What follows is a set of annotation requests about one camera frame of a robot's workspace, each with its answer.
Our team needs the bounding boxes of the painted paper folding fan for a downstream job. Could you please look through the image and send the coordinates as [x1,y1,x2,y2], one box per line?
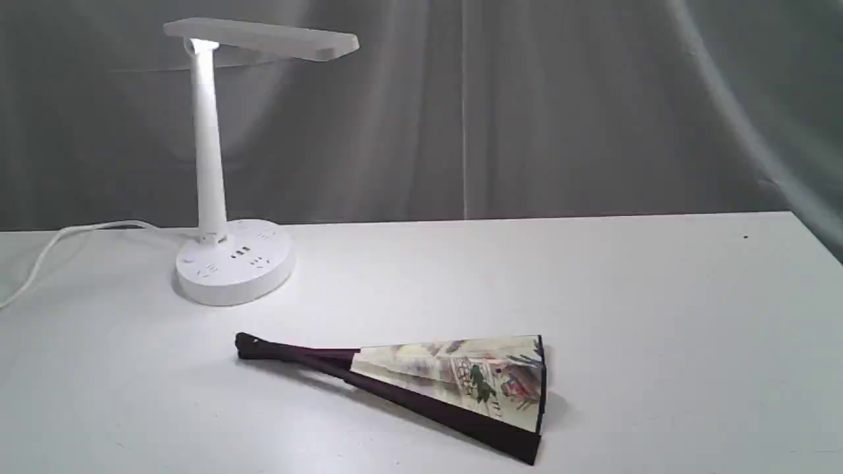
[234,332,547,465]

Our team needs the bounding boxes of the white desk lamp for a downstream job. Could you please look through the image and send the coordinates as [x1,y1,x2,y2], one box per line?
[163,17,360,307]

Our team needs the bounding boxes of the grey backdrop curtain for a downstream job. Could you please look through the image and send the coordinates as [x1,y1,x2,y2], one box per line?
[1,1,841,258]

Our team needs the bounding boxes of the white lamp power cable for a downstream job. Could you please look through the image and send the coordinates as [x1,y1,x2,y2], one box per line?
[0,220,198,309]

